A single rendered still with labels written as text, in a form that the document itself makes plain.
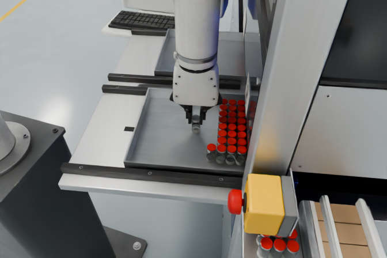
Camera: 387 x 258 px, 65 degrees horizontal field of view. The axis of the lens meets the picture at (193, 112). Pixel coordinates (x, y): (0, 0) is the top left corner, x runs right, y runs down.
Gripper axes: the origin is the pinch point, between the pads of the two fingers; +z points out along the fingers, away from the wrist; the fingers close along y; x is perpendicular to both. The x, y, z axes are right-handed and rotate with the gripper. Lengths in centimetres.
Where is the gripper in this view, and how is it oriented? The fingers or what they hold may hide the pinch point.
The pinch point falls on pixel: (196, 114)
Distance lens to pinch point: 73.9
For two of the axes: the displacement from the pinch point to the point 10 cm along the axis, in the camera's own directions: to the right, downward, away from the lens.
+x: 1.0, -6.8, 7.2
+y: 9.9, 0.7, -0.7
